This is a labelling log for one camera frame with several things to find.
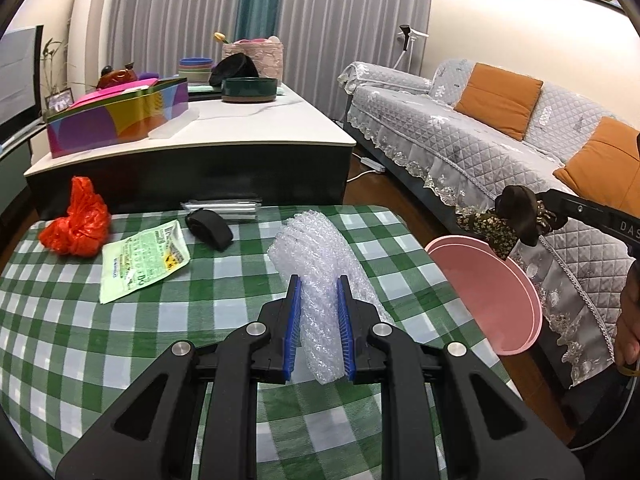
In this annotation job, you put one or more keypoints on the grey covered sofa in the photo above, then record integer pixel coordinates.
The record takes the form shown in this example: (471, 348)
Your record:
(411, 121)

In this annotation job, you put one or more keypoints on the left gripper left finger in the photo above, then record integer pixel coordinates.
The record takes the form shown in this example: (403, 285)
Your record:
(193, 399)

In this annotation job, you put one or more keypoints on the person's right hand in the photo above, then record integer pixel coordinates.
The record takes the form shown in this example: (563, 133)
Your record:
(626, 349)

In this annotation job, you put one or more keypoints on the photo frame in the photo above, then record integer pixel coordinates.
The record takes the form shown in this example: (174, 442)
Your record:
(59, 101)

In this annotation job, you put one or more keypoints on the green snack wrapper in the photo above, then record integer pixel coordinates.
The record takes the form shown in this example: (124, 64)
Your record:
(142, 260)

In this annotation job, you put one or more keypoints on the purple foam fruit net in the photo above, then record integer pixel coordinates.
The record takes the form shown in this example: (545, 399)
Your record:
(311, 247)

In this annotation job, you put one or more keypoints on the tv cabinet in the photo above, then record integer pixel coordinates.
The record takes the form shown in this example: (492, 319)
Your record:
(18, 153)

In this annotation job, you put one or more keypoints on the black hat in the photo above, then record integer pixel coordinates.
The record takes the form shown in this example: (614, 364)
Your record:
(237, 65)

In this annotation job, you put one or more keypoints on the potted plant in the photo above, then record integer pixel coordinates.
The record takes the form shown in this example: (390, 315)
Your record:
(50, 71)

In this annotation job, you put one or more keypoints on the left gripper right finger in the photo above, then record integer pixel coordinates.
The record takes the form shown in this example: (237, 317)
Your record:
(444, 412)

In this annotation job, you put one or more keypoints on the orange cushion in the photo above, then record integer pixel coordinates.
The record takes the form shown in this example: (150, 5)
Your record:
(500, 99)
(606, 169)

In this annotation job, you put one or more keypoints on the pink trash bin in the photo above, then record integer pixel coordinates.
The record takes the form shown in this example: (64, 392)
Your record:
(498, 294)

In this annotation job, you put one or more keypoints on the colourful gift box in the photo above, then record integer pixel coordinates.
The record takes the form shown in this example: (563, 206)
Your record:
(124, 113)

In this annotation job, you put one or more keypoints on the television with grey cover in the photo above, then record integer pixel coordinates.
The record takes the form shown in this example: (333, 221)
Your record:
(20, 105)

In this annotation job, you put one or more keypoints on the grey curtains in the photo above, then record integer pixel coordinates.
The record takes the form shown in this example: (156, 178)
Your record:
(320, 38)

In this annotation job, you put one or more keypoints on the orange cushion far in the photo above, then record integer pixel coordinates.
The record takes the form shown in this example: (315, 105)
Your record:
(500, 99)

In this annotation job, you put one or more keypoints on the clear plastic packaging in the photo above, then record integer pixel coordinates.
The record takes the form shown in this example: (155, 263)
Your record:
(229, 210)

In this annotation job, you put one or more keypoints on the stack of coloured bowls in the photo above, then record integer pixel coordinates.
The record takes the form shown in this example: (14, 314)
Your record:
(195, 70)

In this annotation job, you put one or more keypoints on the white air conditioner tower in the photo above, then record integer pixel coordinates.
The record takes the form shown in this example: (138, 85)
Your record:
(86, 44)

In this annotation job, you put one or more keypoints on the pink lace basket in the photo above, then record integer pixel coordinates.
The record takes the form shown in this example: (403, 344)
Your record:
(267, 55)

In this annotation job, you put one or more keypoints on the dark green round tin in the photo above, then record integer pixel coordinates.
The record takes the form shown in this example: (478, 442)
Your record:
(249, 90)

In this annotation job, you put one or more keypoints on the white top coffee table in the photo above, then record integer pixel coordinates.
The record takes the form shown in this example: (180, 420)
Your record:
(285, 152)

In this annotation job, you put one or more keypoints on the red plastic bag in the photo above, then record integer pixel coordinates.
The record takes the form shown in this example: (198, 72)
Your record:
(85, 229)

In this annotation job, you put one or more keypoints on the red teapot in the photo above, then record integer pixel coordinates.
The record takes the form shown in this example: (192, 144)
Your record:
(111, 78)

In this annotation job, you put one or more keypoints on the orange cushion near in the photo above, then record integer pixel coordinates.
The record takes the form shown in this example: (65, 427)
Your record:
(606, 169)

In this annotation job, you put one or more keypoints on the brown gold fabric bow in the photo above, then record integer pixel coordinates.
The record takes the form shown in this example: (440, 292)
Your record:
(518, 216)

